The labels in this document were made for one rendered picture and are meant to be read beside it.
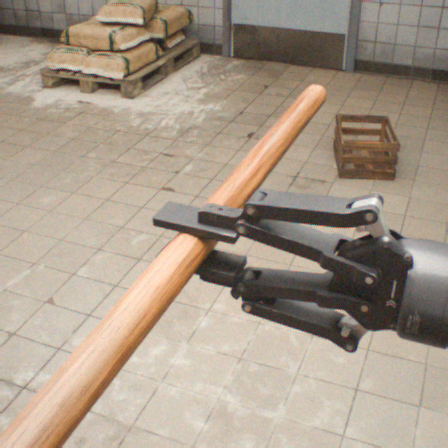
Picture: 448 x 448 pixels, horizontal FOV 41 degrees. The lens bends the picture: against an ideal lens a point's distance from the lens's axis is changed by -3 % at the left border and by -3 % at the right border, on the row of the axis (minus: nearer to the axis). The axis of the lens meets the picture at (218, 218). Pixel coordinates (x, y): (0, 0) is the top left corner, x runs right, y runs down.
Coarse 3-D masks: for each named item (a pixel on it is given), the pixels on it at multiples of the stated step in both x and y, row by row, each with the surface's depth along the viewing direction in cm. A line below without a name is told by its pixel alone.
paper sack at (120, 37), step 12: (132, 24) 440; (72, 36) 440; (84, 36) 434; (96, 36) 429; (108, 36) 424; (120, 36) 424; (132, 36) 433; (144, 36) 443; (96, 48) 434; (108, 48) 428; (120, 48) 424
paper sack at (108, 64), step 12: (132, 48) 438; (144, 48) 442; (156, 48) 455; (96, 60) 427; (108, 60) 424; (120, 60) 422; (132, 60) 428; (144, 60) 443; (84, 72) 431; (96, 72) 427; (108, 72) 424; (120, 72) 421; (132, 72) 433
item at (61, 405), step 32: (320, 96) 78; (288, 128) 67; (256, 160) 59; (224, 192) 53; (160, 256) 45; (192, 256) 46; (160, 288) 42; (128, 320) 39; (96, 352) 36; (128, 352) 38; (64, 384) 34; (96, 384) 35; (32, 416) 32; (64, 416) 32
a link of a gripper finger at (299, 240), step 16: (240, 224) 46; (256, 224) 45; (272, 224) 46; (288, 224) 46; (256, 240) 46; (272, 240) 45; (288, 240) 45; (304, 240) 45; (320, 240) 45; (336, 240) 45; (304, 256) 45; (320, 256) 44; (336, 256) 43; (336, 272) 44; (352, 272) 43; (368, 272) 42
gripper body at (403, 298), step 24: (360, 240) 44; (384, 240) 42; (408, 240) 43; (432, 240) 43; (384, 264) 43; (408, 264) 42; (432, 264) 41; (336, 288) 45; (360, 288) 44; (384, 288) 43; (408, 288) 40; (432, 288) 40; (384, 312) 44; (408, 312) 41; (432, 312) 40; (408, 336) 42; (432, 336) 41
